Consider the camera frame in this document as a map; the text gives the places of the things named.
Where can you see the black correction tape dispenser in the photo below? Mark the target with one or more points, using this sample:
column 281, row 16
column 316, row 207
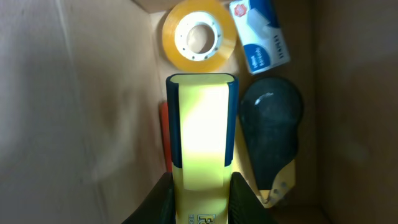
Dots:
column 270, row 112

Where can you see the yellow highlighter marker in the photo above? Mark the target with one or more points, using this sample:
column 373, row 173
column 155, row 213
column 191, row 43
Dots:
column 202, row 122

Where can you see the clear tape roll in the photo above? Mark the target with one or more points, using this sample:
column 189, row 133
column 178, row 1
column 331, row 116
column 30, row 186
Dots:
column 182, row 19

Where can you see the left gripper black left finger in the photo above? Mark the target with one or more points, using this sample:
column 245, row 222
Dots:
column 159, row 206

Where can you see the red black stapler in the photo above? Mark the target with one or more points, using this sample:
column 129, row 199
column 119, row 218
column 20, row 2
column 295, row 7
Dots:
column 164, row 121

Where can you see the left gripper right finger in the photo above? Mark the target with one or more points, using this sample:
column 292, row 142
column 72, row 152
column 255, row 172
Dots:
column 244, row 207

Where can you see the open cardboard box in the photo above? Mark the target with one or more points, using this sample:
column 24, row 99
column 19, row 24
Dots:
column 81, row 84

